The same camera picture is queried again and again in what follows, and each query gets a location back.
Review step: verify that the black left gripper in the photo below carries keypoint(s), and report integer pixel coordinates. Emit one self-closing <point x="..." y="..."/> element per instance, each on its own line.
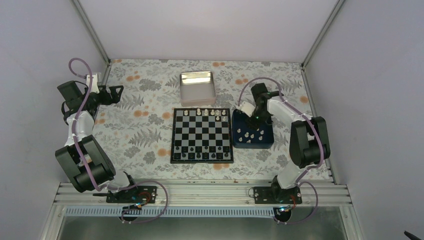
<point x="114" y="98"/>

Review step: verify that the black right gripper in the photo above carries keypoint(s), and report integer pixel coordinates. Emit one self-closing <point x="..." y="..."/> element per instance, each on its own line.
<point x="254" y="124"/>

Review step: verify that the blue plastic piece tray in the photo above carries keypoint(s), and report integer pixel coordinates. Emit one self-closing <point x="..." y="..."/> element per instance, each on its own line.
<point x="244" y="137"/>

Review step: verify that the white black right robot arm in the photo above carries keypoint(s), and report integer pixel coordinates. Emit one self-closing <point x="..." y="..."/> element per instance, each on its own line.
<point x="308" y="142"/>

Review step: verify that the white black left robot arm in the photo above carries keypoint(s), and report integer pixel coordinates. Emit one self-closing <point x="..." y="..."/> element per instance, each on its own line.
<point x="83" y="160"/>

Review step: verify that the black silver chess board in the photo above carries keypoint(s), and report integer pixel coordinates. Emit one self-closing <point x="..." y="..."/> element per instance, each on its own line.
<point x="200" y="130"/>

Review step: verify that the black chess piece row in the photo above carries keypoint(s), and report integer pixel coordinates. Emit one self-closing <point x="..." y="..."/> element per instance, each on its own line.
<point x="201" y="152"/>

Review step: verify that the floral patterned table mat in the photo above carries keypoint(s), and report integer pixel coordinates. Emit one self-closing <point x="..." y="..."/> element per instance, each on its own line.
<point x="148" y="135"/>

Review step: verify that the pink metal tin box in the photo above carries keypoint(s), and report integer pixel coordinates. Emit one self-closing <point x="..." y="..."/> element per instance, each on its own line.
<point x="197" y="88"/>

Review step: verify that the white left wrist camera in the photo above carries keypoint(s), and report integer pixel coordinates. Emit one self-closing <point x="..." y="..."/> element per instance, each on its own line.
<point x="92" y="82"/>

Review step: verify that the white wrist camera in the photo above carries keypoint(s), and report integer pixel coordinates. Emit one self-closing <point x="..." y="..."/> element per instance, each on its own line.
<point x="245" y="108"/>
<point x="92" y="82"/>

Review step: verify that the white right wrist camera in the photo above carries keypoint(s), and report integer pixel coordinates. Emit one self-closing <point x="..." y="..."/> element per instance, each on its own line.
<point x="245" y="108"/>

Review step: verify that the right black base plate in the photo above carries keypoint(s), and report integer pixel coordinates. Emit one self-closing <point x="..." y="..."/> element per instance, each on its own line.
<point x="275" y="195"/>

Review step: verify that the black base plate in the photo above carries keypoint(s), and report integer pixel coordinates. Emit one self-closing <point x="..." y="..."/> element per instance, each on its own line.
<point x="275" y="195"/>
<point x="138" y="195"/>

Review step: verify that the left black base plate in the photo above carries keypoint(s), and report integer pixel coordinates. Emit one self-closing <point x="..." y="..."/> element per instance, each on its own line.
<point x="138" y="195"/>

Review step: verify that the aluminium rail frame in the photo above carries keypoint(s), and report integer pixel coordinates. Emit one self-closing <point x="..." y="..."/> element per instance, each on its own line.
<point x="220" y="193"/>

